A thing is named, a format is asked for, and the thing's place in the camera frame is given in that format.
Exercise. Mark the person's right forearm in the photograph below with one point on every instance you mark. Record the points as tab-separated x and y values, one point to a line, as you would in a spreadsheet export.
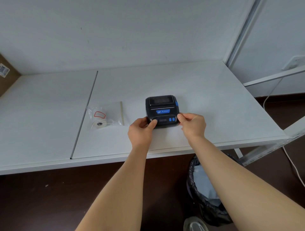
238	180

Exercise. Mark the person's right hand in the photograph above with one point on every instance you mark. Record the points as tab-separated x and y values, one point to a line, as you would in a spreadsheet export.
194	127

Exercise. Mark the clear plastic zip bag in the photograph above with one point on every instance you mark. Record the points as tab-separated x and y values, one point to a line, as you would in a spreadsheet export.
110	111

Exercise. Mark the black portable label printer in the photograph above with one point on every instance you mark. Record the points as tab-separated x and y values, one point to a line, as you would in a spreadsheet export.
162	108

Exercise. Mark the person's left thumb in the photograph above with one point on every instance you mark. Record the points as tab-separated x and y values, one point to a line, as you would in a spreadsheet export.
152	123

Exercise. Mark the bin with black liner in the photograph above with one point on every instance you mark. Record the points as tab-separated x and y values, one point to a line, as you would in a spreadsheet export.
205	209

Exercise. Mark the white paper roll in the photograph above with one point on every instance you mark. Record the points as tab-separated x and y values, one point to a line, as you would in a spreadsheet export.
100	124

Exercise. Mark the person's left forearm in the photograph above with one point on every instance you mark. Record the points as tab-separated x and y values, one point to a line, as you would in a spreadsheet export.
119	190

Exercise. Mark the pale blue plastic wrapper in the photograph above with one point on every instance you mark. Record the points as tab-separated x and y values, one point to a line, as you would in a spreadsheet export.
202	183

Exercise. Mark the white metal shelf frame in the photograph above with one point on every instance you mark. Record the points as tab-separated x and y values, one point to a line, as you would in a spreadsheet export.
243	35

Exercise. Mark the white sticker label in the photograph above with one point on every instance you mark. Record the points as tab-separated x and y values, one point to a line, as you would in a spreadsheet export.
3	70

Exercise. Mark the brown cardboard box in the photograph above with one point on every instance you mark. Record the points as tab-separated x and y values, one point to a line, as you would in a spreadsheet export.
8	82

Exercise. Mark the person's right thumb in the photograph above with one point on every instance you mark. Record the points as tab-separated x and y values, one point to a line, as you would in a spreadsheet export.
181	122

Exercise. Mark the person's left hand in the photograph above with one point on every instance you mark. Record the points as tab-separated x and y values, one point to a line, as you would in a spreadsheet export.
139	134

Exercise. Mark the white wall socket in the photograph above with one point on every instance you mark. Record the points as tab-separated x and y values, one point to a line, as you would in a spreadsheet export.
294	62

